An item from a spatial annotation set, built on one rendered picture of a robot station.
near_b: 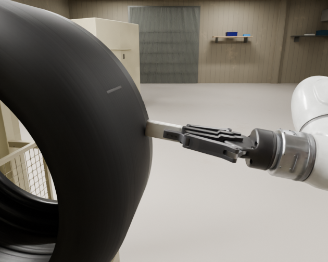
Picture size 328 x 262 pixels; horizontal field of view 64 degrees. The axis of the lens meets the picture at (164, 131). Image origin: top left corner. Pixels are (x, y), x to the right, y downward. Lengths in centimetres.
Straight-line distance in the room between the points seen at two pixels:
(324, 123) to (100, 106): 41
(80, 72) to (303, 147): 37
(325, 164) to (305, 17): 1348
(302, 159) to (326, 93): 18
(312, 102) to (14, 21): 54
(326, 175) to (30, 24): 51
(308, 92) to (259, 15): 1253
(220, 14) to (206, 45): 141
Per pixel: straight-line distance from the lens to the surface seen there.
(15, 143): 138
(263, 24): 1319
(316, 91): 63
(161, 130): 49
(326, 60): 1445
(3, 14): 42
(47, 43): 39
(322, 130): 55
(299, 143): 50
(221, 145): 45
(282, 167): 49
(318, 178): 52
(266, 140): 49
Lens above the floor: 138
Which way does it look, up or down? 17 degrees down
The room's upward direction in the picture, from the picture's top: straight up
